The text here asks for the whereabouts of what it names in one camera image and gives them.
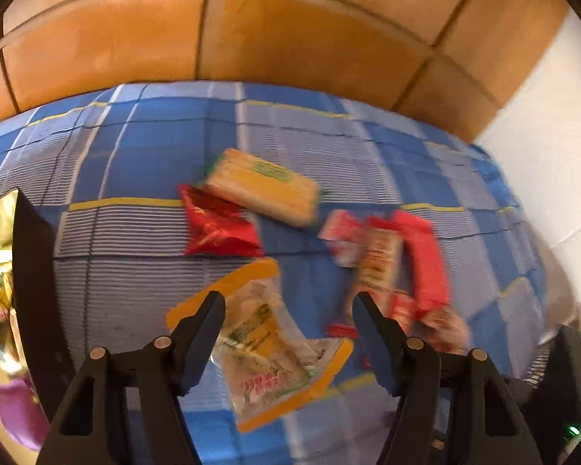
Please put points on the yellow cracker packet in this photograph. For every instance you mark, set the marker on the yellow cracker packet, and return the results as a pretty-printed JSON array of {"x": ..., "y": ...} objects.
[{"x": 261, "y": 186}]

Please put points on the orange-edged clear snack packet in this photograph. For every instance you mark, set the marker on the orange-edged clear snack packet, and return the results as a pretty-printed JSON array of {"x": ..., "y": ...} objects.
[{"x": 266, "y": 348}]

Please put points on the dark brown box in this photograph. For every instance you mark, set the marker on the dark brown box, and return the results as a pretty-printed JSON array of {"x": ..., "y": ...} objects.
[{"x": 38, "y": 276}]

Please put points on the red crinkled snack bag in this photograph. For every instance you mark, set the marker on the red crinkled snack bag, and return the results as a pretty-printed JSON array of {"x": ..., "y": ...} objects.
[{"x": 218, "y": 232}]

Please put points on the long red snack packet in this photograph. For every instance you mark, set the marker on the long red snack packet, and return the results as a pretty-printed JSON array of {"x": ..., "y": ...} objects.
[{"x": 426, "y": 261}]

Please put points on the grain roll clear packet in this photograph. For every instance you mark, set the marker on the grain roll clear packet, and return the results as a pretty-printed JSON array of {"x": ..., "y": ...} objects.
[{"x": 377, "y": 261}]

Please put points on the reddish brown snack packet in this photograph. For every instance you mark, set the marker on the reddish brown snack packet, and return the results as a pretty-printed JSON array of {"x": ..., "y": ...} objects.
[{"x": 445, "y": 329}]

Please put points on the small red snack packet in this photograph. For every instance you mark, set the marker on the small red snack packet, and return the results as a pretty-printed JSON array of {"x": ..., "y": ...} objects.
[{"x": 401, "y": 307}]

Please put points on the floral white snack packet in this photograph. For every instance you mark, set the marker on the floral white snack packet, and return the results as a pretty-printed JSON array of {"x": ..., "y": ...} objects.
[{"x": 341, "y": 237}]

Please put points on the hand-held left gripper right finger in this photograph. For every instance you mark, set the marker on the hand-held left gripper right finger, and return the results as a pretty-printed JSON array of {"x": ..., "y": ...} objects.
[{"x": 375, "y": 348}]

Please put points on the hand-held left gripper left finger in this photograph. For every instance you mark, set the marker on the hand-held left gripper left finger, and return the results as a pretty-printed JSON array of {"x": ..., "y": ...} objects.
[{"x": 201, "y": 356}]

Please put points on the blue plaid bedsheet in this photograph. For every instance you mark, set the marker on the blue plaid bedsheet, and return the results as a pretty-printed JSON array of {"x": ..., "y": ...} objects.
[{"x": 140, "y": 271}]

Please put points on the purple bag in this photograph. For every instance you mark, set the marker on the purple bag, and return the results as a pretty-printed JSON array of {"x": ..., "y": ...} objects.
[{"x": 22, "y": 411}]

